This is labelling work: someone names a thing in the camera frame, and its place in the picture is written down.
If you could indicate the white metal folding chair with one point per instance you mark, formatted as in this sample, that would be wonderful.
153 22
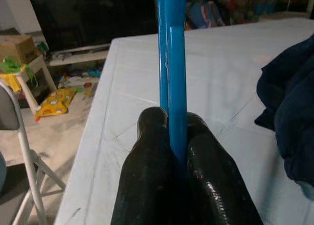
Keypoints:
24 149

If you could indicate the black television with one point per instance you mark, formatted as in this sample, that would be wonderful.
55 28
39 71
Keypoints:
93 16

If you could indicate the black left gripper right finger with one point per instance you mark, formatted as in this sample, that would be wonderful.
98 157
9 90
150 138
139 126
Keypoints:
216 185

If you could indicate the navy blue garment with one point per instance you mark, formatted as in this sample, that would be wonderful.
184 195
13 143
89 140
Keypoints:
292 112

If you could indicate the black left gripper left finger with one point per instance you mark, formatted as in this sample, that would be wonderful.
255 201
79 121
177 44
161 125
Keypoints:
147 181

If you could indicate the white folding table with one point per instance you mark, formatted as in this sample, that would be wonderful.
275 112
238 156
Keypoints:
208 87

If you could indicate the colourful printed bag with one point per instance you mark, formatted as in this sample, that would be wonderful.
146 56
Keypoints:
206 14

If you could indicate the yellow printed snack bag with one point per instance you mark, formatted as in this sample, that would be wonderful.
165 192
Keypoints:
55 105

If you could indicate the small white side table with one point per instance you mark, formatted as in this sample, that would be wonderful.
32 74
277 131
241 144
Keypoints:
39 70

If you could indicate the blue plastic hanger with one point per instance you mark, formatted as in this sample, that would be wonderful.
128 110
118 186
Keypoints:
171 75

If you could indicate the brown cardboard box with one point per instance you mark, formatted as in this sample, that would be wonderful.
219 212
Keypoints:
19 48

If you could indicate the white low shelf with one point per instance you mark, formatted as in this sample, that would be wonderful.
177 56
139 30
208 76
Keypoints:
78 56

